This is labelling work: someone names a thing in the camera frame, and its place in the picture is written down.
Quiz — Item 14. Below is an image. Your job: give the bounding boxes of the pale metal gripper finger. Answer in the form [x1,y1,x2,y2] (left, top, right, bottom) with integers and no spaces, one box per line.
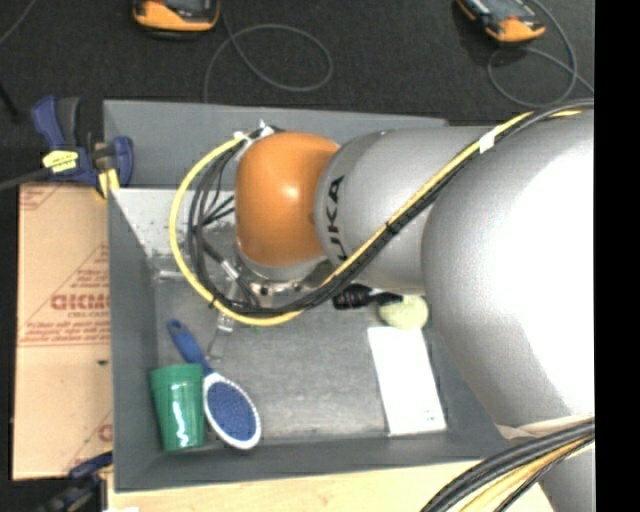
[206,313,236,362]

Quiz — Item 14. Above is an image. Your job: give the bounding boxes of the blue and white hairbrush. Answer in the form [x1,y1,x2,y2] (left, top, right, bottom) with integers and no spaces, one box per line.
[165,319,263,451]

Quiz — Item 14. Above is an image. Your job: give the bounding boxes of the green plastic cup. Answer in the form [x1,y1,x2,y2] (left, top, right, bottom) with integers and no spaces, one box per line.
[147,363,208,453]

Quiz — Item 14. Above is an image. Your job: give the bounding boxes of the grey metal bin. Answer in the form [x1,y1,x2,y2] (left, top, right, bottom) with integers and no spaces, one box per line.
[102,99,507,491]

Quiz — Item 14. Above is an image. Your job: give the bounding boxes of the pale green ball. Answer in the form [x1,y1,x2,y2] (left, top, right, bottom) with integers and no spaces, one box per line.
[377,294,431,332]

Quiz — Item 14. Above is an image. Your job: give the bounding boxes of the white flat box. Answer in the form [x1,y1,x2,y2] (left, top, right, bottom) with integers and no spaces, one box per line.
[366,325,448,437]

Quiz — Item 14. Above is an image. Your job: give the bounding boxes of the brown cardboard board, red print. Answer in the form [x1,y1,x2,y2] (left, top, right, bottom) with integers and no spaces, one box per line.
[11,181,114,481]

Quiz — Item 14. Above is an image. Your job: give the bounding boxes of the black cylinder on white bracket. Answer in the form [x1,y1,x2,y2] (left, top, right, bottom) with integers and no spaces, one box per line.
[331,283,404,311]

